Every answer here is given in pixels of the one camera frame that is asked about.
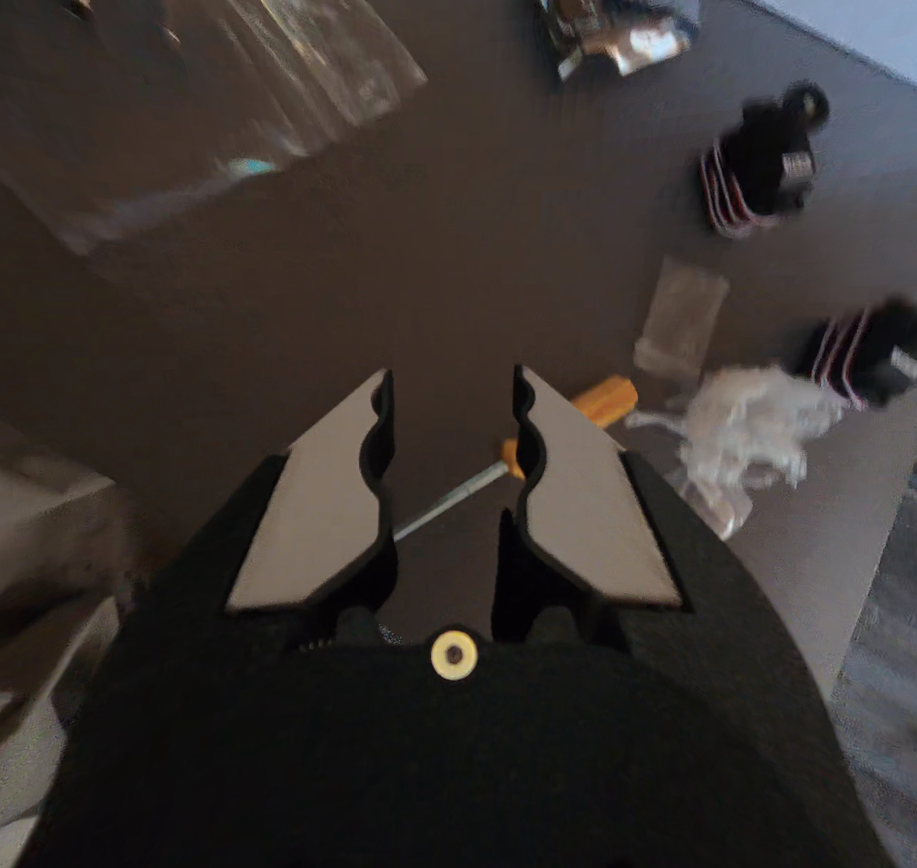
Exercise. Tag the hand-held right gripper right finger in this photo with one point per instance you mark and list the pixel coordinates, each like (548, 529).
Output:
(594, 517)

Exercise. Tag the long orange rod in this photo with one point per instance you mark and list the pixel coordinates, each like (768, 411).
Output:
(605, 401)

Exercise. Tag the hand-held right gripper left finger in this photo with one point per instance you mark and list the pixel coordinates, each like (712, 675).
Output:
(315, 517)

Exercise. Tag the small empty clear bag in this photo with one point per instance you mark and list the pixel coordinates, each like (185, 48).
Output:
(680, 316)

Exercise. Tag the black servo motor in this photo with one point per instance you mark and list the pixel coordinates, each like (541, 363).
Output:
(860, 356)
(766, 159)

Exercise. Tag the shiny foil bag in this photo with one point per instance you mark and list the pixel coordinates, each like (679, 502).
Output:
(616, 23)

